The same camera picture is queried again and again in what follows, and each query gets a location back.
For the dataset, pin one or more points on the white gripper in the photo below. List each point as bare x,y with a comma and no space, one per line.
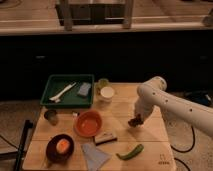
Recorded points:
142,113

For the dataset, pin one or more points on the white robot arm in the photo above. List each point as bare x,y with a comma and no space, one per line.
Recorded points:
153,93

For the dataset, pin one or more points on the green pepper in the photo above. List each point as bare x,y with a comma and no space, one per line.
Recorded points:
133,153

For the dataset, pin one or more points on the white cup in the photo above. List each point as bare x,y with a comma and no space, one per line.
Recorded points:
107,93

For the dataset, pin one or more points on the black and white eraser block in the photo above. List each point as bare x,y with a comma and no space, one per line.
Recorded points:
104,137

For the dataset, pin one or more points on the green cup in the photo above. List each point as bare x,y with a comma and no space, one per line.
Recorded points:
103,82

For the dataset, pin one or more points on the orange bowl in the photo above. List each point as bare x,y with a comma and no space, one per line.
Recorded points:
88,124

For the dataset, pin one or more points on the blue sponge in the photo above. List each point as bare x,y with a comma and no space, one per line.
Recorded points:
84,89

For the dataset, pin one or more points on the blue-grey cloth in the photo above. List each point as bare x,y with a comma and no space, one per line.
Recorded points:
94,157

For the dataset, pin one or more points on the white plastic utensil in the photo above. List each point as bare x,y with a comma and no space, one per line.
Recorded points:
56,98

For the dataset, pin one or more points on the orange fruit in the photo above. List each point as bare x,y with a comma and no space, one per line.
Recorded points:
62,146

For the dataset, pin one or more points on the green plastic tray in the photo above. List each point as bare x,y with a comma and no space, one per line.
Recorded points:
68,91

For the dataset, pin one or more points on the small metal cup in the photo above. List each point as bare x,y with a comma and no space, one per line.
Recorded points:
51,117

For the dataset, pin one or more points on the dark brown bowl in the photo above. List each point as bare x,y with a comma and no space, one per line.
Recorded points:
51,152

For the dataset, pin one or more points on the black metal stand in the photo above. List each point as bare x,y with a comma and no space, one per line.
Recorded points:
20,152

